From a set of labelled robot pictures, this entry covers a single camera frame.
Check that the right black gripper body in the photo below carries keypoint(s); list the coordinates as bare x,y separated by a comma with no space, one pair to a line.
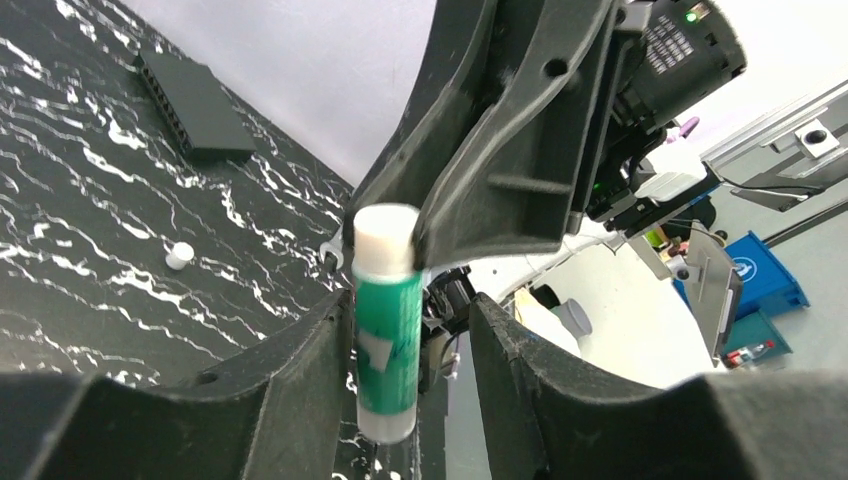
618,131

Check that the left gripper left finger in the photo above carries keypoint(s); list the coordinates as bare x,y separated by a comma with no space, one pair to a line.
272,411

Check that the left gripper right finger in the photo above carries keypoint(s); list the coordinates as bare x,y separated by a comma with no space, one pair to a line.
548,414

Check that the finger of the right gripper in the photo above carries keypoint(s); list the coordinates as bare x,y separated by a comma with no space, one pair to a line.
447,99
509,186

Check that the green white glue stick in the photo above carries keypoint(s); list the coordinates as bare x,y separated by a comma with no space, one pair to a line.
388,317

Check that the white glue stick cap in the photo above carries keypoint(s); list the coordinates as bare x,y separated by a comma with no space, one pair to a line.
179,256

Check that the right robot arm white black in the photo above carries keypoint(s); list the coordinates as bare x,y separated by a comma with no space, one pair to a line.
692,51

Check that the grey metal stand plate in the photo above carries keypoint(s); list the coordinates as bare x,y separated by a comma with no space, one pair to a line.
712,288

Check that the silver open-end wrench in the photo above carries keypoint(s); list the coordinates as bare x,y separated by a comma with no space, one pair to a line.
332,252

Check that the blue plastic bin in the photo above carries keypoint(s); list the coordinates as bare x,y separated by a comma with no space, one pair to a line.
769,287

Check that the black square pad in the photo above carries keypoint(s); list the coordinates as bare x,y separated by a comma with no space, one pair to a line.
195,108

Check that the aluminium frame rail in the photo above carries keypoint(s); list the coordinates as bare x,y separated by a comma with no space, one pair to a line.
816,154

